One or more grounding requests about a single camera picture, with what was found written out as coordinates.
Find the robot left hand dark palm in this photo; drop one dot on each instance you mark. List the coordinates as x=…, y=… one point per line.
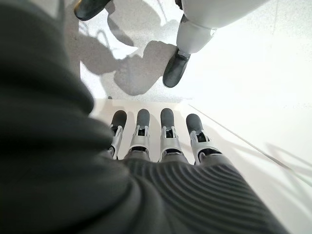
x=61, y=170

